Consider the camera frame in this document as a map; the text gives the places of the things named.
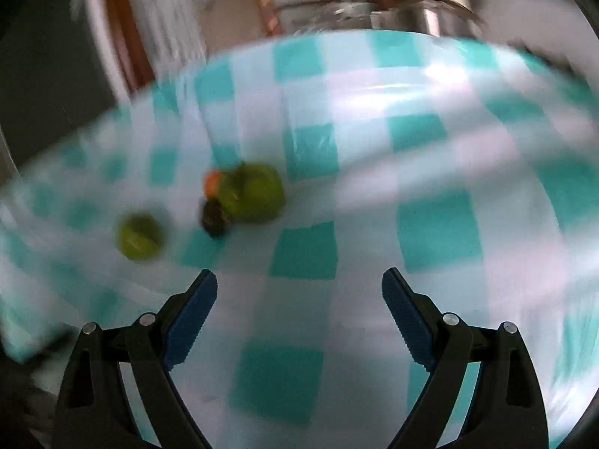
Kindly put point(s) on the dark mangosteen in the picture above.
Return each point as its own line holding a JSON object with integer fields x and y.
{"x": 215, "y": 217}

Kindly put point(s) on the teal white checked tablecloth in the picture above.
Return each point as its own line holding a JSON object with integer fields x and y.
{"x": 374, "y": 173}

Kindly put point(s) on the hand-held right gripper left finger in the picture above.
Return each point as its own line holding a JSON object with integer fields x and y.
{"x": 194, "y": 318}

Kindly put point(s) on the small orange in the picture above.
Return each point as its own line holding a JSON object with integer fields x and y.
{"x": 213, "y": 182}

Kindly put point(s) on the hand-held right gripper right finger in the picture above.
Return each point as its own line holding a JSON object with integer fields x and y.
{"x": 407, "y": 315}

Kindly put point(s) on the wooden frame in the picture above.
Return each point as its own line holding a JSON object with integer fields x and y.
{"x": 126, "y": 42}

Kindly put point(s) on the green tomato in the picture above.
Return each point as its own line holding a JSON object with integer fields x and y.
{"x": 255, "y": 191}
{"x": 140, "y": 236}

